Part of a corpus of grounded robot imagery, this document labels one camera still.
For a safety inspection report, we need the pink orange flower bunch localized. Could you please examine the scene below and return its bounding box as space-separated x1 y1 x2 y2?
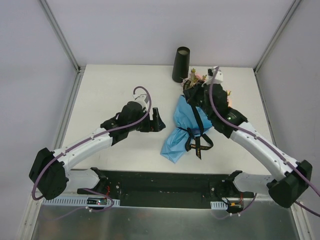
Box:
180 67 233 107

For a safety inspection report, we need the blue wrapping paper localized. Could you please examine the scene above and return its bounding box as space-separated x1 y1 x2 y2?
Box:
160 95 213 163

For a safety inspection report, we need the black gold-lettered ribbon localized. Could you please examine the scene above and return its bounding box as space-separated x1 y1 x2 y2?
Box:
185 106 214 160

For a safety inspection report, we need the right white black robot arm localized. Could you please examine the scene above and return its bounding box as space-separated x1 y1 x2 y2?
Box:
183 83 313 208

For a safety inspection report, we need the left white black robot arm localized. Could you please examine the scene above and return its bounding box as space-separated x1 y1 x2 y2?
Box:
29 101 166 201

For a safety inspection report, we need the black tapered vase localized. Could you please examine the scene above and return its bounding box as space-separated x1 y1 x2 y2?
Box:
172 46 190 83

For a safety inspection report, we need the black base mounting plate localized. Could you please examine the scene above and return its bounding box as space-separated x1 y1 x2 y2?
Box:
92 169 254 209

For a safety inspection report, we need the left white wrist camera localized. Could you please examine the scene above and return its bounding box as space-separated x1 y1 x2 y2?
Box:
132 93 149 112

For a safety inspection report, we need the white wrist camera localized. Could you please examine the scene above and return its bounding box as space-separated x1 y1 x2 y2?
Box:
205 66 224 85
132 93 149 112

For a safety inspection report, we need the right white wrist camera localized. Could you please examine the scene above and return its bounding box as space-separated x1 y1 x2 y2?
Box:
205 66 224 85

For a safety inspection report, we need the left aluminium frame post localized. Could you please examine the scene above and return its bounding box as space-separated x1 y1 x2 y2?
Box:
38 0 81 73

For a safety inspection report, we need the aluminium frame post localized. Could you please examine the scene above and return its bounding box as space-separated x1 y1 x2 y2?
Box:
253 0 303 76
38 0 81 73

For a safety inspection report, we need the right white cable duct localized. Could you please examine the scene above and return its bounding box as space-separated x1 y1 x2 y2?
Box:
210 201 228 211

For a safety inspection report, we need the white cable duct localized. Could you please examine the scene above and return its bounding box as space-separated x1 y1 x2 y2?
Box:
210 201 228 211
42 196 121 208

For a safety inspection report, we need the left white cable duct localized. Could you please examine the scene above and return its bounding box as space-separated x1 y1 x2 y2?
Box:
42 196 121 208

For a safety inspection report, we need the right aluminium frame post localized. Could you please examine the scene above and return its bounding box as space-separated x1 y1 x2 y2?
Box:
253 0 303 76

